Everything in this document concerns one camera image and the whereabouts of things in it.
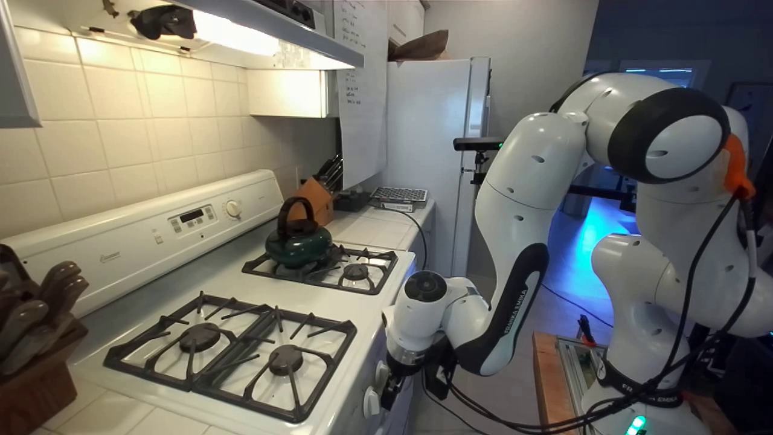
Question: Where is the rear black burner grate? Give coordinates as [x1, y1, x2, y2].
[243, 245, 397, 295]

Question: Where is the dark green kettle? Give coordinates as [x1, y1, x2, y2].
[266, 196, 333, 268]

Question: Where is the wooden knife block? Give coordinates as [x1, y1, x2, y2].
[0, 245, 88, 435]
[301, 158, 343, 226]

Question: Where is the white refrigerator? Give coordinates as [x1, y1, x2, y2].
[385, 59, 491, 277]

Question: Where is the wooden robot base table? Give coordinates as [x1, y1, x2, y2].
[532, 333, 598, 425]

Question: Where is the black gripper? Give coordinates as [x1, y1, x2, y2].
[380, 366, 416, 411]

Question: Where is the near wooden knife block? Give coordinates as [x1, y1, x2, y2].
[0, 245, 88, 435]

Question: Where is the front black burner grate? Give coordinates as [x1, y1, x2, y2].
[105, 295, 357, 424]

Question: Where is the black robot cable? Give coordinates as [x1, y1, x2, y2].
[433, 192, 764, 435]

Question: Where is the black camera on hood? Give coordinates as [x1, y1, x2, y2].
[128, 6, 197, 41]

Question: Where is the range hood with light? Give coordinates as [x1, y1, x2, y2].
[67, 0, 366, 71]

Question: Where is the far wooden knife block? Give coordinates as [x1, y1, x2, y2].
[301, 158, 343, 226]

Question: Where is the white stove knob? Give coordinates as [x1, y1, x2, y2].
[363, 388, 383, 418]
[375, 361, 391, 390]

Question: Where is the white gas stove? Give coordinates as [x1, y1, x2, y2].
[8, 173, 413, 435]

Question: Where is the black burner grate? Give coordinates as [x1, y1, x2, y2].
[243, 245, 397, 295]
[105, 295, 357, 424]

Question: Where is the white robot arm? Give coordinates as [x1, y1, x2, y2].
[385, 72, 773, 435]

